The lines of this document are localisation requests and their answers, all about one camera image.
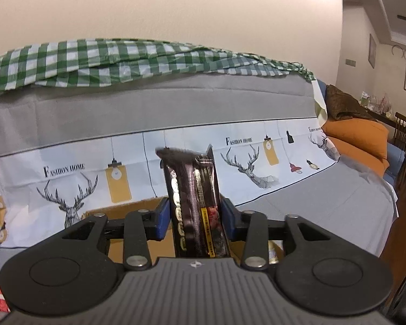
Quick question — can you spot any dark chocolate bar wrapper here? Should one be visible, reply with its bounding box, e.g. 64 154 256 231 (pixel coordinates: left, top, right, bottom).
156 147 230 258

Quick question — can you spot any brown cardboard box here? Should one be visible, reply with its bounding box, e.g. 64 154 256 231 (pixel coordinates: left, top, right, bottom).
102 197 287 270

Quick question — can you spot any grey deer-print sofa cover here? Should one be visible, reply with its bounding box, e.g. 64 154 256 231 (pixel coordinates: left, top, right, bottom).
0 74 398 269

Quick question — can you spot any orange cushion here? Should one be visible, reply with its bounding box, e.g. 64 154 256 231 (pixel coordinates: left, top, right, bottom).
323 118 389 178

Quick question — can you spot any brown blanket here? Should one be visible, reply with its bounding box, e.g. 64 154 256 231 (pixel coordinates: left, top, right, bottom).
325 84 375 121

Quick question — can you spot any green checkered cloth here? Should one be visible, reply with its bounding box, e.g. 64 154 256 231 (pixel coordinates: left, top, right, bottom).
0 38 315 95

